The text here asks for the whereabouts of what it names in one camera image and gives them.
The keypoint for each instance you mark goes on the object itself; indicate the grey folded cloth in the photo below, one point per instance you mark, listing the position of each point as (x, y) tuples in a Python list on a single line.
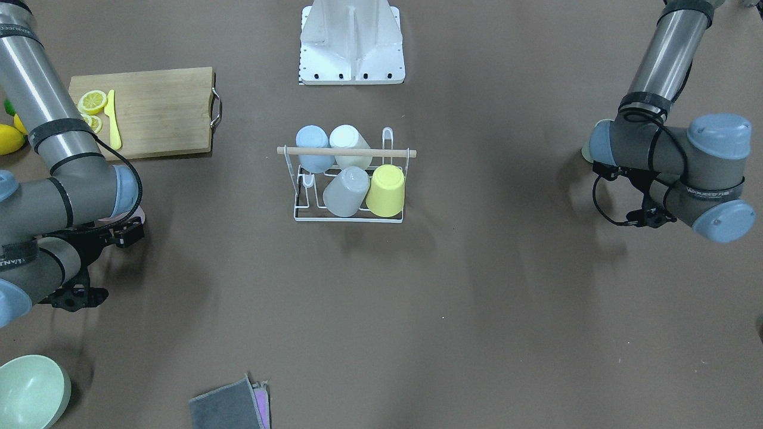
[(231, 406)]

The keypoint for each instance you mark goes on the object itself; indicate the green lime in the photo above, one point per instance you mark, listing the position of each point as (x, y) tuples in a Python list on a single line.
[(9, 108)]

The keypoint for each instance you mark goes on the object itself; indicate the light blue plastic cup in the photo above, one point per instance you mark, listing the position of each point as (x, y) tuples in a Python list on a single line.
[(312, 136)]

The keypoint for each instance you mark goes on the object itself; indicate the white pillar base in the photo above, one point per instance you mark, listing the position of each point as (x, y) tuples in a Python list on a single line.
[(351, 43)]

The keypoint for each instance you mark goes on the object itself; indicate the grey plastic cup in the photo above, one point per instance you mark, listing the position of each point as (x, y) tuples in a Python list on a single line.
[(344, 195)]

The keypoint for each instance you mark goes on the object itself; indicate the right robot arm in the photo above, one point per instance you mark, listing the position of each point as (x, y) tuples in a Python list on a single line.
[(54, 228)]

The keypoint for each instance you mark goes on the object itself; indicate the yellow plastic knife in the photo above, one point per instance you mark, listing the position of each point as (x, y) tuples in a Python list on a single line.
[(110, 111)]

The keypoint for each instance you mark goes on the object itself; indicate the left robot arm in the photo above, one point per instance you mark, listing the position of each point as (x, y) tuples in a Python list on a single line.
[(693, 175)]

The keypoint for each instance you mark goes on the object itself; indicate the yellow plastic cup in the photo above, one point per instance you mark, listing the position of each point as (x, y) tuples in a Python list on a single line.
[(387, 190)]

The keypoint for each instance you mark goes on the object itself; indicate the pink cloth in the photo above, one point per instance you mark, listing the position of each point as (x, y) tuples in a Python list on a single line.
[(262, 401)]

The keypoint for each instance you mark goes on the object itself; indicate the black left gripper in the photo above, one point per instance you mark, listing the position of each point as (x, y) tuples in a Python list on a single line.
[(634, 178)]

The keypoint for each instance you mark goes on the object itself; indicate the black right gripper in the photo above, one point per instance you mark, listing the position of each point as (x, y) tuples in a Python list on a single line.
[(90, 245)]

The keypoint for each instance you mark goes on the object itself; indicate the white wire cup holder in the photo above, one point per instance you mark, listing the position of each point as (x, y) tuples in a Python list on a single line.
[(308, 188)]

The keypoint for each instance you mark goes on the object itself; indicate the whole yellow lemon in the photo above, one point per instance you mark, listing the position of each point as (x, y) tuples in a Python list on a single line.
[(17, 123), (11, 139)]

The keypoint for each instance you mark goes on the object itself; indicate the cream white plastic cup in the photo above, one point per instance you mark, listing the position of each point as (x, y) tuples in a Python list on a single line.
[(348, 137)]

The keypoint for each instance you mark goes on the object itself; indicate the green bowl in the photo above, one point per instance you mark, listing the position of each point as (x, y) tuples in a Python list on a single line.
[(35, 392)]

